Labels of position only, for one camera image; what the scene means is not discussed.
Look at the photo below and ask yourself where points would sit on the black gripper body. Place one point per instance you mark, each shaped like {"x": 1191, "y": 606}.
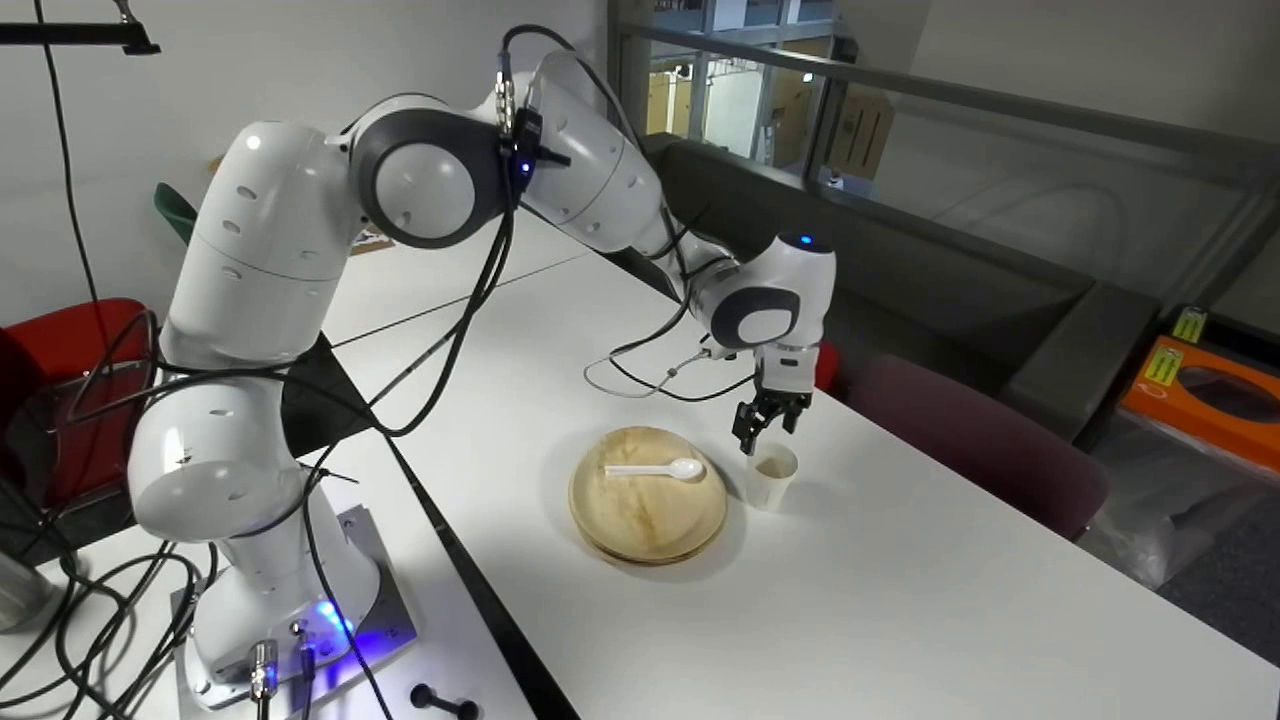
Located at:
{"x": 785, "y": 372}

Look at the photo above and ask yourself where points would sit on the white paper cup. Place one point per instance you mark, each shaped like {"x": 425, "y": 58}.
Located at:
{"x": 774, "y": 479}

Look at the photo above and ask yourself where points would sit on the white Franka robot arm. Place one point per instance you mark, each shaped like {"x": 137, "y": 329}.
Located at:
{"x": 267, "y": 242}

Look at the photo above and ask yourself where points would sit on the round wooden plate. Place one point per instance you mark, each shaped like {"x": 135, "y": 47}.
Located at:
{"x": 645, "y": 514}

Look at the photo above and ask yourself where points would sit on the red cushion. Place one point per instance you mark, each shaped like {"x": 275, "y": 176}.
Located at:
{"x": 830, "y": 367}

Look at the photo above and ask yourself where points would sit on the maroon chair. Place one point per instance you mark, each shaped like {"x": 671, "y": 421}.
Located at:
{"x": 974, "y": 432}

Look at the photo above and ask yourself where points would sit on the grey sofa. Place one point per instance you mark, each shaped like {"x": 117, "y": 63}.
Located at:
{"x": 934, "y": 252}

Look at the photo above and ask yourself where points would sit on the yellow paper sign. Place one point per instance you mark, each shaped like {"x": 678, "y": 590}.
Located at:
{"x": 863, "y": 134}

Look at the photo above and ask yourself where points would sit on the grey metal railing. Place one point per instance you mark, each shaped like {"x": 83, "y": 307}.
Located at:
{"x": 1015, "y": 101}

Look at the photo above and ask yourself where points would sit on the yellow-green label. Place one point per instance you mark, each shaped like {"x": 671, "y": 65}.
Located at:
{"x": 1191, "y": 325}

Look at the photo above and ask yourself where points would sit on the orange box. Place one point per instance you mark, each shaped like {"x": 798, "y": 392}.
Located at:
{"x": 1202, "y": 400}

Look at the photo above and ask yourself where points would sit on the small black dumbbell-shaped knob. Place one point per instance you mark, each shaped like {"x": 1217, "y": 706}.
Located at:
{"x": 444, "y": 696}

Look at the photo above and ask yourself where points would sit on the brown card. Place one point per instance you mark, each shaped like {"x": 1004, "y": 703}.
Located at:
{"x": 371, "y": 242}

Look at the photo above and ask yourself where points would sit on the green chair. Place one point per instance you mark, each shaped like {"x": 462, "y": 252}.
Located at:
{"x": 173, "y": 214}

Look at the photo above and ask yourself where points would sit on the red chair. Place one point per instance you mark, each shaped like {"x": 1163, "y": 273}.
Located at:
{"x": 72, "y": 363}

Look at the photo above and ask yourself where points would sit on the black overhead bar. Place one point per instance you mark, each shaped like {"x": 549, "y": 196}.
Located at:
{"x": 83, "y": 39}

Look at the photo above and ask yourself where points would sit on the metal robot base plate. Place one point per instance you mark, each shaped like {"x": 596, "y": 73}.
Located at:
{"x": 383, "y": 601}

